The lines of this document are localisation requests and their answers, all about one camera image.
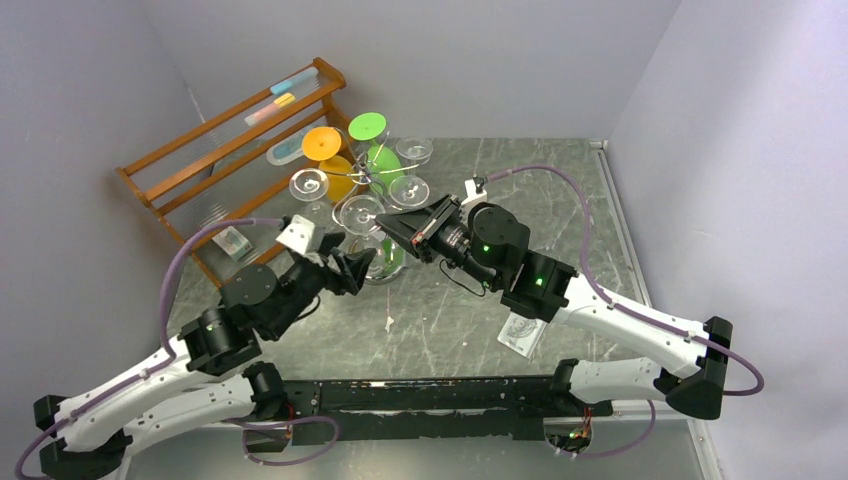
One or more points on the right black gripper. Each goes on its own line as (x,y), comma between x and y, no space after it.
(425,230)

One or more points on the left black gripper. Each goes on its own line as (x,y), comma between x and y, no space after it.
(353,266)

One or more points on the green plastic wine glass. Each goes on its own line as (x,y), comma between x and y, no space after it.
(371,129)

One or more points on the clear wine glass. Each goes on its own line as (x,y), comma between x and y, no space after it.
(413,152)
(310,187)

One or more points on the orange plastic wine glass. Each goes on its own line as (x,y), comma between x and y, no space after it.
(323,145)

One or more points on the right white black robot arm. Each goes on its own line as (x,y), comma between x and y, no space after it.
(681,362)

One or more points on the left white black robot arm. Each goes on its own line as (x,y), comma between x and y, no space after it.
(211,371)

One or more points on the chrome wine glass rack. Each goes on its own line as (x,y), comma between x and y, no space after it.
(388,267)

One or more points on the wooden shelf rack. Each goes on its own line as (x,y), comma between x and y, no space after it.
(218,170)

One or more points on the small teal white box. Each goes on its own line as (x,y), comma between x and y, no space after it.
(233,243)

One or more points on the blue white packaged item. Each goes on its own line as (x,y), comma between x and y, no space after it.
(287,150)

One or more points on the white packaged ruler card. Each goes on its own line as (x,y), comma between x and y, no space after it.
(521,335)

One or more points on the pink yellow marker pen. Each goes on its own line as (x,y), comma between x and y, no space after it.
(276,105)

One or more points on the blue marker pen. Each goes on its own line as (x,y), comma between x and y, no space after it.
(284,86)

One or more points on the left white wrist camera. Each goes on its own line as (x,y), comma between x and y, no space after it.
(300,235)

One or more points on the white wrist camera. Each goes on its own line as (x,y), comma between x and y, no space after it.
(475,193)
(300,235)

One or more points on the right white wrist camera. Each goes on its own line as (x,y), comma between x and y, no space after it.
(475,193)

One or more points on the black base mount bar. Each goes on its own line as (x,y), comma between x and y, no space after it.
(401,409)

